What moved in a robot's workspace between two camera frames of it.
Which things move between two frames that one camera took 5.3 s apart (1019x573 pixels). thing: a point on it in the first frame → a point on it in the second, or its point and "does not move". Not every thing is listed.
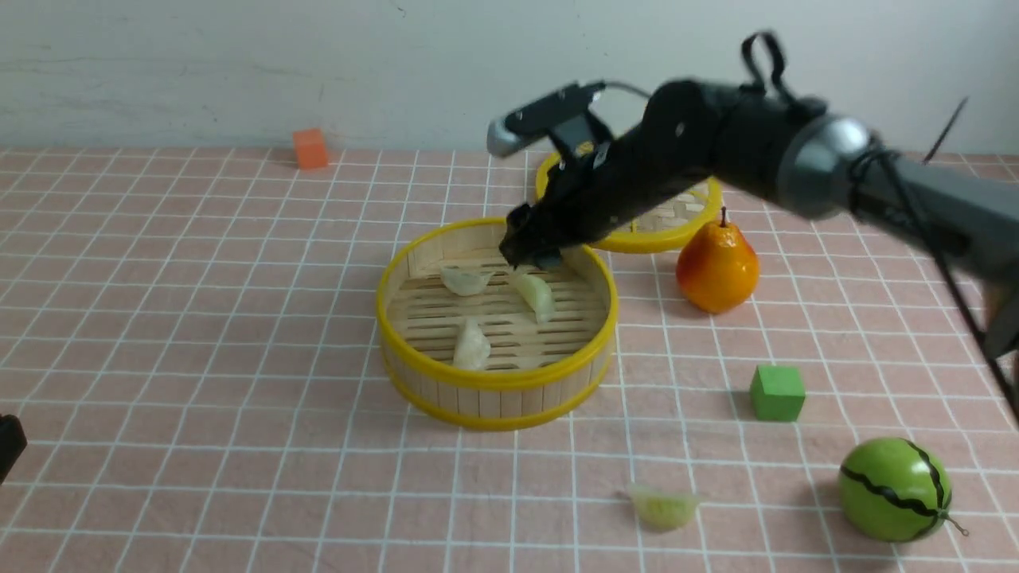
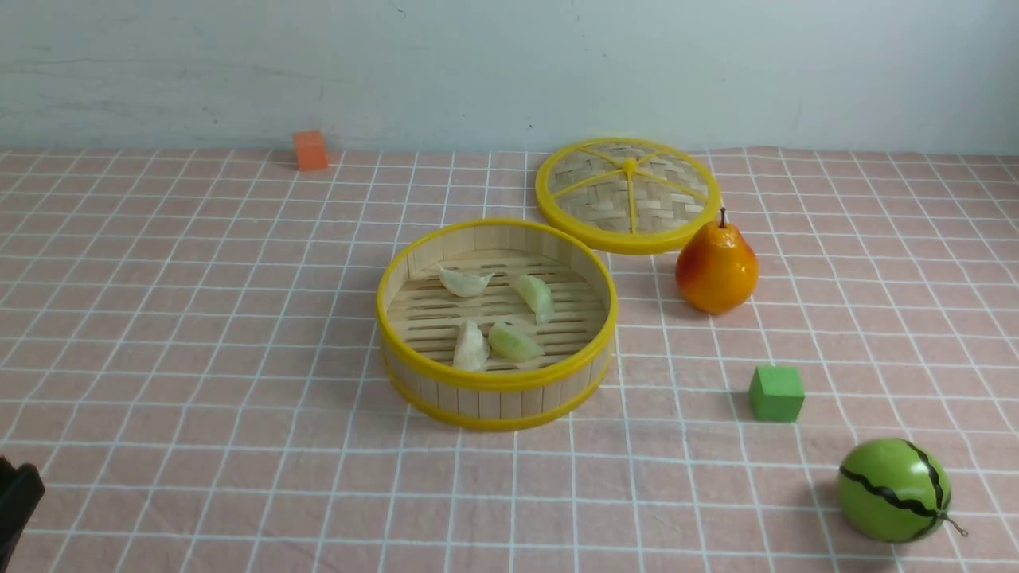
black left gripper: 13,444 → 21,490
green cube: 778,392 does not move
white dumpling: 474,347 does not move
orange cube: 310,149 does not move
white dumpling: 462,282 does not move
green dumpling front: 661,508 → 506,341
